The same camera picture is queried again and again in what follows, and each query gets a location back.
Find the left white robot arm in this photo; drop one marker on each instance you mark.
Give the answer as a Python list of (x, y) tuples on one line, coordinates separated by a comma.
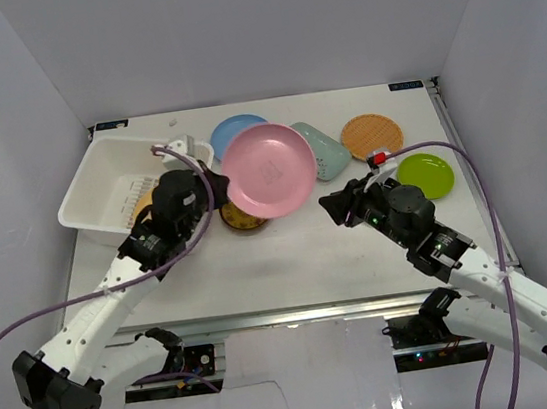
[(71, 370)]

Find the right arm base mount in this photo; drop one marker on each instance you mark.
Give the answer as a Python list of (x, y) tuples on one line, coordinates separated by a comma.
[(423, 341)]

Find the blue round plate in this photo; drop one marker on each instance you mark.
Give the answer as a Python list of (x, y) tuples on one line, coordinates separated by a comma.
[(225, 131)]

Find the woven bamboo round plate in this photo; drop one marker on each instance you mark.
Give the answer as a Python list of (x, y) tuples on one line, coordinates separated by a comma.
[(367, 133)]

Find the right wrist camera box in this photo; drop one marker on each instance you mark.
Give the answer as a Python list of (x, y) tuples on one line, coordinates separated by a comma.
[(382, 166)]

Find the right blue table label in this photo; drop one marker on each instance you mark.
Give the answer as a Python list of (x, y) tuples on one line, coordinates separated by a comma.
[(405, 85)]

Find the blue table label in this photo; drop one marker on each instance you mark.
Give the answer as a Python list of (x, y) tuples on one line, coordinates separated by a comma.
[(405, 85), (111, 125)]

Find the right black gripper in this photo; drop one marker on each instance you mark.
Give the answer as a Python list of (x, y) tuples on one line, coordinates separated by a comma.
[(351, 198)]

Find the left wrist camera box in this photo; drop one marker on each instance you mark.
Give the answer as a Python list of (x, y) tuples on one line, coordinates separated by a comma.
[(183, 144)]

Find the black and gold plate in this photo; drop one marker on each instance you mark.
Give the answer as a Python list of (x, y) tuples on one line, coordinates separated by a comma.
[(236, 219)]

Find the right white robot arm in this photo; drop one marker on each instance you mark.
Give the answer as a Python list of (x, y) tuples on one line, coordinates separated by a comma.
[(479, 299)]

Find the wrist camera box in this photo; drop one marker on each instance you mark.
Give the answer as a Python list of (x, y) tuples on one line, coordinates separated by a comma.
[(382, 166), (183, 144)]

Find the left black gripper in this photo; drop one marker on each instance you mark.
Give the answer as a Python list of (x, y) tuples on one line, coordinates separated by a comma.
[(208, 184)]

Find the celadon divided oval plate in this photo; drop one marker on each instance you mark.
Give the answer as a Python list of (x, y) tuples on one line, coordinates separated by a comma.
[(331, 157)]

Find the aluminium table frame rail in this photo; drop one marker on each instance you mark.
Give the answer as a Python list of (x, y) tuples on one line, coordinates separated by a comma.
[(473, 180)]

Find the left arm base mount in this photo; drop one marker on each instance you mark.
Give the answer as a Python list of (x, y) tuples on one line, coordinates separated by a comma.
[(188, 370)]

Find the tan yellow round plate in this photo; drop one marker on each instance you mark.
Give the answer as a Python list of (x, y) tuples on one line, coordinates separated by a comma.
[(143, 202)]

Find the pink round plate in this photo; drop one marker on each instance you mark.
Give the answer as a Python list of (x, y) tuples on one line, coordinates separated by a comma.
[(271, 169)]

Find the white plastic bin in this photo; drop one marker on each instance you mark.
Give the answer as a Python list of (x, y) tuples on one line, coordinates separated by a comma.
[(114, 173)]

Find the lime green round plate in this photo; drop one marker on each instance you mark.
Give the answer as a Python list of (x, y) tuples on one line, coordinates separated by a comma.
[(428, 172)]

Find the left blue table label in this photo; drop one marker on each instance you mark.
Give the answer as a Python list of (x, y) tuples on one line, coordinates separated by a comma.
[(111, 125)]

